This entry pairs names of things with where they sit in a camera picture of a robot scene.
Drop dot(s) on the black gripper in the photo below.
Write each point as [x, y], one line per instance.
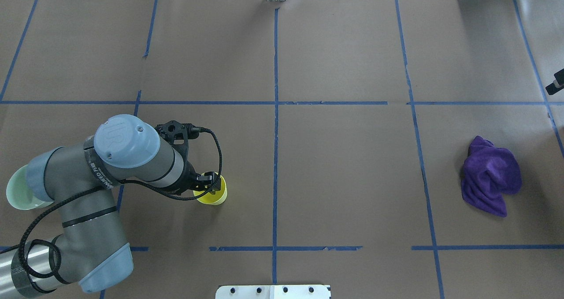
[190, 176]

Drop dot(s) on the yellow paper cup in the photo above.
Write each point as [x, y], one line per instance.
[215, 198]

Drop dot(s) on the purple cloth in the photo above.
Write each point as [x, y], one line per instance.
[489, 172]

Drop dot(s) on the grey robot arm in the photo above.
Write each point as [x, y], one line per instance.
[79, 238]

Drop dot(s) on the mint green bowl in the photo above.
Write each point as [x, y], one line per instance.
[20, 195]

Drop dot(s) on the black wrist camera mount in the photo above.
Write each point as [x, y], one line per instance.
[178, 135]

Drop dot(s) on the white camera stand base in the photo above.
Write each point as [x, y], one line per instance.
[290, 291]

